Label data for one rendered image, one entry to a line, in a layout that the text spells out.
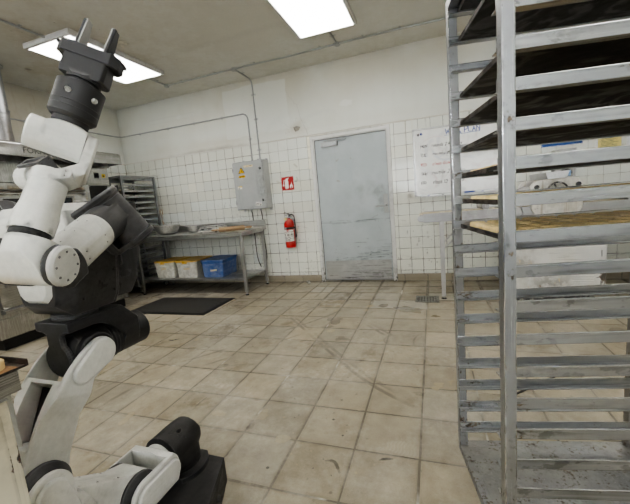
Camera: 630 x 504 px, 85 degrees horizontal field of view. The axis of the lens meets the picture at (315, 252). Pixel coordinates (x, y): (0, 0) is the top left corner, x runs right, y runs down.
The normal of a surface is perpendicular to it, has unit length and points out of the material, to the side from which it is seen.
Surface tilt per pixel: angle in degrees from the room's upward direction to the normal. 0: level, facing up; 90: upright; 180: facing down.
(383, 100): 90
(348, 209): 90
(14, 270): 106
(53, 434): 90
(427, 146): 90
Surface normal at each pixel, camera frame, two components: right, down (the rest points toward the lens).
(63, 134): 0.56, 0.11
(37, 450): 0.94, -0.04
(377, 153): -0.32, 0.17
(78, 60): 0.20, 0.00
